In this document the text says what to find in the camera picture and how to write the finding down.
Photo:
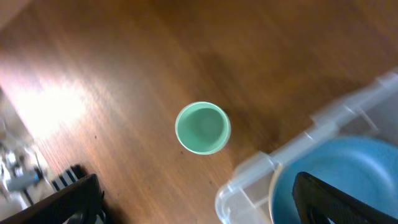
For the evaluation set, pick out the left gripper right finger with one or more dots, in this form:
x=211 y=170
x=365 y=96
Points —
x=318 y=202

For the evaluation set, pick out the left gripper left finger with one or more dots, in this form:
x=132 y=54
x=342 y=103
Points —
x=83 y=197

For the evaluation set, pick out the blue plate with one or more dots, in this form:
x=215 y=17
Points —
x=363 y=168

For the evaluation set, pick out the beige plate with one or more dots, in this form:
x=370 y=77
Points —
x=277 y=172

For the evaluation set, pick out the black white striped object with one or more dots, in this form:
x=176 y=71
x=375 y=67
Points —
x=69 y=177

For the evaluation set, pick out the blurry equipment beyond table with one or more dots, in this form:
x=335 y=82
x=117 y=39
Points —
x=20 y=167

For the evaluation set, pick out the clear plastic storage bin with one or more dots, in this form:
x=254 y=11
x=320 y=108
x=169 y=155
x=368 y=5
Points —
x=370 y=112

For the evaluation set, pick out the green cup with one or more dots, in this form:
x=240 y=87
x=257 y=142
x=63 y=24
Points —
x=203 y=128

